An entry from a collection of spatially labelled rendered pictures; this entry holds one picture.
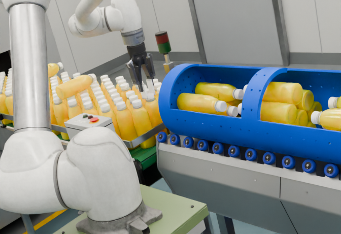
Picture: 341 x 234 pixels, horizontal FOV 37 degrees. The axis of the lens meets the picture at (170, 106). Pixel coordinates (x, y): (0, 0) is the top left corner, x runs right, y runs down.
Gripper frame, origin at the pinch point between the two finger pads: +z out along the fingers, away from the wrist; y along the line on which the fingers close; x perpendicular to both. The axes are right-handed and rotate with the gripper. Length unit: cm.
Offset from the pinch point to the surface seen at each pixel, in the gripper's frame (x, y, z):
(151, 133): -4.7, -7.6, 16.3
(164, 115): -21.5, -12.6, 4.2
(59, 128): 49, -18, 16
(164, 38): 22.8, 36.7, -10.2
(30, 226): 132, -17, 98
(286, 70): -66, 7, -9
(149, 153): -5.7, -12.0, 23.1
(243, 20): 197, 316, 60
